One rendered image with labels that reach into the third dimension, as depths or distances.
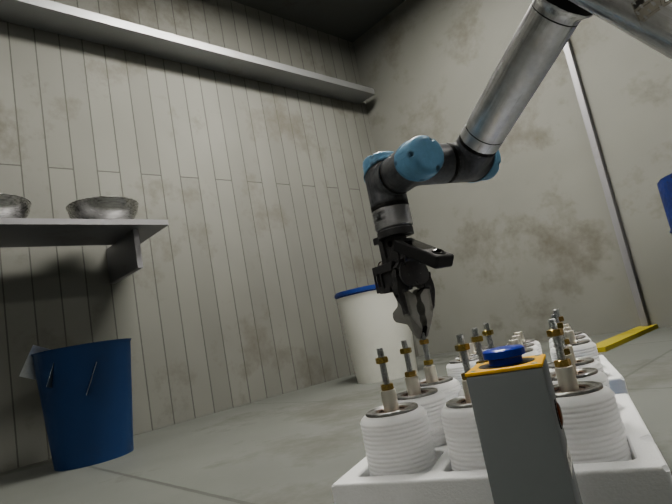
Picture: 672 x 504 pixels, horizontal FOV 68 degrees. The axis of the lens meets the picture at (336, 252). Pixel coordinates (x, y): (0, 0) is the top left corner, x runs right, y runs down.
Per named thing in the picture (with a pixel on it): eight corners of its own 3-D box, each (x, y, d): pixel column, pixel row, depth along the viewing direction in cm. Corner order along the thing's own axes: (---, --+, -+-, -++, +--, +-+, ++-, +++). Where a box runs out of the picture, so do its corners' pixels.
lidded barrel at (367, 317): (394, 370, 382) (377, 289, 392) (440, 368, 339) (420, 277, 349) (337, 385, 355) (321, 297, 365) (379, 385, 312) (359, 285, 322)
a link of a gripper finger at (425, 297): (419, 336, 100) (408, 291, 101) (440, 333, 95) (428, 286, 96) (408, 339, 98) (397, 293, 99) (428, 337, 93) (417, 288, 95)
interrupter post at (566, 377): (564, 391, 64) (557, 365, 64) (583, 390, 62) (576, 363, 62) (557, 395, 62) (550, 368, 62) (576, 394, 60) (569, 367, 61)
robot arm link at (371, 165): (372, 148, 95) (353, 165, 103) (383, 203, 93) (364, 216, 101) (407, 147, 98) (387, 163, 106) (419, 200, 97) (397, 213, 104)
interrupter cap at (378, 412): (424, 404, 73) (423, 399, 73) (409, 416, 66) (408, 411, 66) (377, 410, 76) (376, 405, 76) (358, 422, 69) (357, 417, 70)
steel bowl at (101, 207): (128, 238, 308) (125, 216, 310) (151, 221, 281) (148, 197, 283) (60, 239, 283) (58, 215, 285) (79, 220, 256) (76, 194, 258)
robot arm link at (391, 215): (417, 203, 98) (385, 204, 94) (422, 225, 97) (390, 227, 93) (393, 214, 104) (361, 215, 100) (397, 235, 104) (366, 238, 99)
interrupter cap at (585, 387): (552, 388, 67) (550, 382, 67) (612, 384, 62) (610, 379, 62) (528, 401, 62) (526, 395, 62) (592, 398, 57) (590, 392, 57)
